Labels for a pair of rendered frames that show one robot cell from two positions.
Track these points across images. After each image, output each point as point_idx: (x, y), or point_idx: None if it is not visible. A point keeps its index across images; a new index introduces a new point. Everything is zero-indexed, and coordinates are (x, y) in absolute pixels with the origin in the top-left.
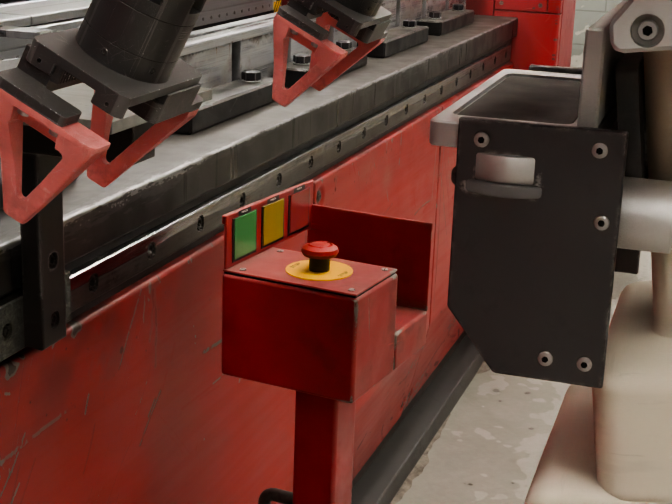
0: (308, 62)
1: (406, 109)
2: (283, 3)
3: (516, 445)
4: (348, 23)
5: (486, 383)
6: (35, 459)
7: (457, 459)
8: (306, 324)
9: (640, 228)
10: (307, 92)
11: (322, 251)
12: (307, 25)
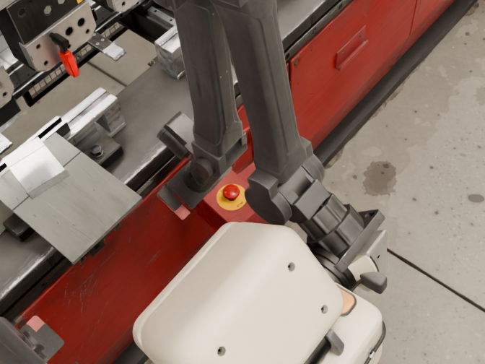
0: None
1: None
2: None
3: (455, 84)
4: (188, 205)
5: (465, 26)
6: (103, 269)
7: (418, 90)
8: (220, 223)
9: None
10: (299, 1)
11: (229, 197)
12: (169, 205)
